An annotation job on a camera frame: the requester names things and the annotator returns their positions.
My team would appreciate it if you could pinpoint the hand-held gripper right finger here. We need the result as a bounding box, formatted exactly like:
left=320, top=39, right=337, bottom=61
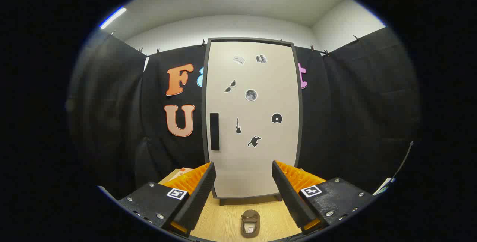
left=272, top=160, right=373, bottom=237

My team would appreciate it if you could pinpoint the orange white book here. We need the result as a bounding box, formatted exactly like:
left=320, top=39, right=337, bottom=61
left=168, top=167, right=194, bottom=182

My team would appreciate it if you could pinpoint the brown fuzzy shoe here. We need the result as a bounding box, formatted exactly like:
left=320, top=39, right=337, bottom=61
left=240, top=209, right=261, bottom=238

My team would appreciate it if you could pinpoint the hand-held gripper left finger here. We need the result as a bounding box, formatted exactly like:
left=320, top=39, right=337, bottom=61
left=117, top=161, right=217, bottom=238

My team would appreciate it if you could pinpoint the black backdrop cloth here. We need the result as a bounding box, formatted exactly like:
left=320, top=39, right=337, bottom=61
left=67, top=26, right=421, bottom=201

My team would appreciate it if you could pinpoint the dark grey shoe cabinet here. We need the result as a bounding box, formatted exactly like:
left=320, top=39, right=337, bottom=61
left=201, top=38, right=303, bottom=206

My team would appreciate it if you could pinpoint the black door handle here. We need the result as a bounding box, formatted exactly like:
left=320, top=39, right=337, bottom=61
left=210, top=113, right=220, bottom=151

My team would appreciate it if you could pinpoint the black metal stand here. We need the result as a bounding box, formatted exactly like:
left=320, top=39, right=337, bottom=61
left=395, top=141, right=415, bottom=179

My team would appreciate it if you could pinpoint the white flat object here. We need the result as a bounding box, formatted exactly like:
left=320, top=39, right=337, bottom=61
left=373, top=177, right=395, bottom=196

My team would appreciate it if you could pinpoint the ceiling light panel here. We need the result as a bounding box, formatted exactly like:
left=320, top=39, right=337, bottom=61
left=100, top=7, right=127, bottom=29

